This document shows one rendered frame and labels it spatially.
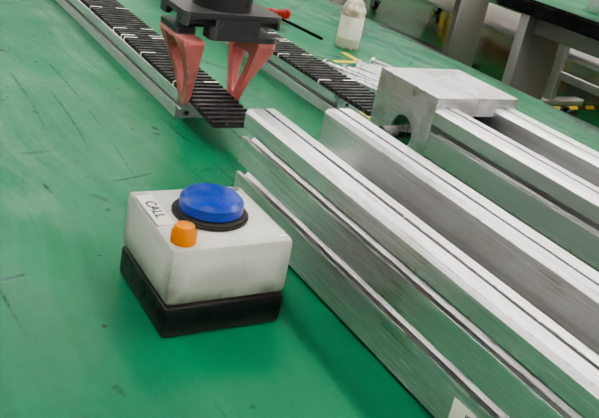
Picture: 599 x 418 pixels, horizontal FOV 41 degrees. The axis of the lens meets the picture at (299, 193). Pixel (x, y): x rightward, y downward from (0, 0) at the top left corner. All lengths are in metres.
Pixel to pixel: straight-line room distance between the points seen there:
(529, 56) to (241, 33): 1.80
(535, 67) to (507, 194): 1.89
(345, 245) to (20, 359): 0.21
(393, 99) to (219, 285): 0.36
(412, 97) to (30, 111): 0.36
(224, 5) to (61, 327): 0.38
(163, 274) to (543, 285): 0.22
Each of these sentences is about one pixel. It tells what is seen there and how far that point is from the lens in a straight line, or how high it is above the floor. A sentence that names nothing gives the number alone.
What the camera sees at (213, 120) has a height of 0.81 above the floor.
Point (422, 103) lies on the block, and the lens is 0.75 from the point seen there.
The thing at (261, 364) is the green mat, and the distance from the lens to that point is 0.48.
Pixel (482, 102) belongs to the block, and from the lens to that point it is 0.77.
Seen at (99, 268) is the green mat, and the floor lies 0.78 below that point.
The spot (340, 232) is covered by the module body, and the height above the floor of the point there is 0.84.
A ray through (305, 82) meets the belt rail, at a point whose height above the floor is 0.80.
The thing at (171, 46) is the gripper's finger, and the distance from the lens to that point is 0.81.
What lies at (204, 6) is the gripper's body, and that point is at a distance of 0.77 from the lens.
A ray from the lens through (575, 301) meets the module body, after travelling 0.48.
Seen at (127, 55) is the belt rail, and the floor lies 0.80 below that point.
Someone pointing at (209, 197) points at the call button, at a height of 0.85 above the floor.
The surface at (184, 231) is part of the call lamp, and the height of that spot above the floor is 0.85.
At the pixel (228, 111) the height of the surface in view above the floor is 0.81.
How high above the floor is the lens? 1.06
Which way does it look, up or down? 23 degrees down
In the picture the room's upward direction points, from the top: 11 degrees clockwise
